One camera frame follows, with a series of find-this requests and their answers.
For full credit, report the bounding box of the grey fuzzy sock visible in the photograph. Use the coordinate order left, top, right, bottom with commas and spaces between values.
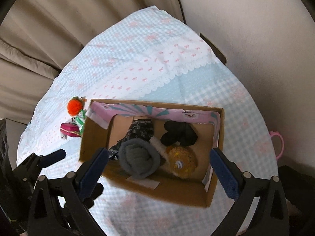
118, 138, 161, 180

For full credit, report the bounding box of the black patterned cloth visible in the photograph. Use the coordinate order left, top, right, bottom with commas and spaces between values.
108, 118, 154, 160

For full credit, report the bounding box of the brown plush toy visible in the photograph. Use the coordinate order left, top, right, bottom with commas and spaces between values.
149, 136, 198, 179

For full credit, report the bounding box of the black soft item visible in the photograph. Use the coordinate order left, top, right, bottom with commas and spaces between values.
160, 120, 198, 147

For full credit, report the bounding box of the magenta zip pouch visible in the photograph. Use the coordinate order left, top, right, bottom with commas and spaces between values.
60, 123, 81, 137

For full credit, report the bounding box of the green wet wipes pack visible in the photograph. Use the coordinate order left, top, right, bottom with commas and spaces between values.
74, 110, 86, 135

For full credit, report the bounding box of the orange pom-pom toy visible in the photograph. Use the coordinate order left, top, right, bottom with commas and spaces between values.
67, 96, 86, 117

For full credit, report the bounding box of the pink teal cardboard box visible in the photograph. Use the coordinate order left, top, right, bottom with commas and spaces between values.
80, 100, 224, 208

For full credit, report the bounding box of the beige curtain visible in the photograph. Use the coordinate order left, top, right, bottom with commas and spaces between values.
1, 0, 183, 124

